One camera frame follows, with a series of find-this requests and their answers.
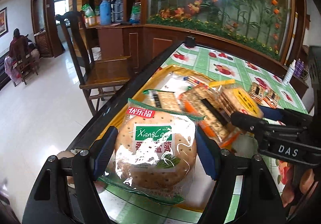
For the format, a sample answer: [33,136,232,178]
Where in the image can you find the yellow egg yolk biscuit pack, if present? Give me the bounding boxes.
[208,79,264,119]

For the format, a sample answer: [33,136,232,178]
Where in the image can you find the orange biscuit pack barcode side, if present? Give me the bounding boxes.
[179,86,240,148]

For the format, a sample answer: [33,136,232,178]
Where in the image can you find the blue red biscuit pack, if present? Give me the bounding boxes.
[174,70,214,88]

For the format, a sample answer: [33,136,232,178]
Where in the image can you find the round green biscuit pack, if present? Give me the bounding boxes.
[97,97,205,206]

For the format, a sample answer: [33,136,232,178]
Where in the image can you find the right hand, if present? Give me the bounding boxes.
[281,163,318,208]

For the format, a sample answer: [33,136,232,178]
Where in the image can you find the orange biscuit pack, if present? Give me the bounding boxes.
[263,89,280,109]
[248,82,266,105]

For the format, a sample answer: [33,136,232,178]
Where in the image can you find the orange biscuit pack back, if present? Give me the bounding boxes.
[248,82,266,105]

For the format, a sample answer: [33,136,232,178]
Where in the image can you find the white spray bottle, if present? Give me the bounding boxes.
[282,60,296,85]

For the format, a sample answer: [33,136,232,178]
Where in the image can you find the purple bottles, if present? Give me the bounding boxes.
[294,59,304,78]

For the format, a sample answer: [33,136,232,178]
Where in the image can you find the fruit pattern green tablecloth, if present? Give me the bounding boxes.
[100,45,307,223]

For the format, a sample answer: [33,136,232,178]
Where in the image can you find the clear green square biscuit pack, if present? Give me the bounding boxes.
[143,89,181,111]

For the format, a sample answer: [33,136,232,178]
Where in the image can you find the yellow tray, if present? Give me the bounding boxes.
[96,64,217,213]

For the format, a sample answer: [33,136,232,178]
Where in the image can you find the flower glass partition cabinet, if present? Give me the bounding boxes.
[96,0,306,77]

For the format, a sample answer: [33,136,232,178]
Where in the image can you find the wooden chair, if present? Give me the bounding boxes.
[56,11,134,115]

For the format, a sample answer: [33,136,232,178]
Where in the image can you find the seated person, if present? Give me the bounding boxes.
[4,28,40,87]

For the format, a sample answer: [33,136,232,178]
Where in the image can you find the grey water bottle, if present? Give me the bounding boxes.
[113,0,124,23]

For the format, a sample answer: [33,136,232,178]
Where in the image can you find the blue thermos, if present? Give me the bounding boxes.
[100,0,112,25]

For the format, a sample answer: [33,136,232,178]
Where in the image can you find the framed wall picture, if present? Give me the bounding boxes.
[0,7,8,37]

